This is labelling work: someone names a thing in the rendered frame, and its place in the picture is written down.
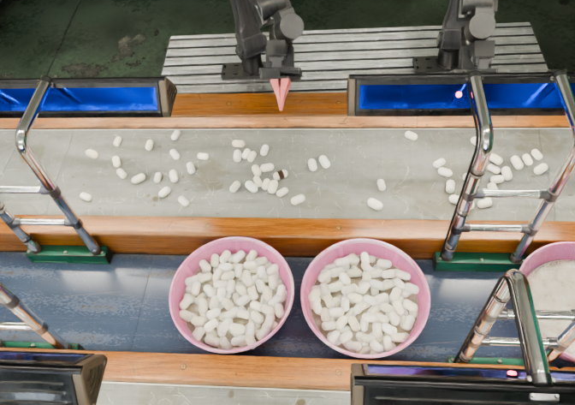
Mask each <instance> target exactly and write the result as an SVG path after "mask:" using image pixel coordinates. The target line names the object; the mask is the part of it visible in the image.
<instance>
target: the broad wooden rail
mask: <svg viewBox="0 0 575 405"><path fill-rule="evenodd" d="M20 120H21V118H0V129H16V128H17V126H18V124H19V122H20ZM491 121H492V124H493V128H570V126H569V123H568V121H567V118H566V116H491ZM223 128H475V123H474V119H473V116H348V115H347V93H346V92H288V93H287V96H286V98H285V102H284V106H283V110H279V106H278V103H277V98H276V94H275V93H183V94H176V97H175V103H174V107H173V110H172V113H171V116H170V117H117V118H36V121H35V123H34V124H33V127H32V129H223Z"/></svg>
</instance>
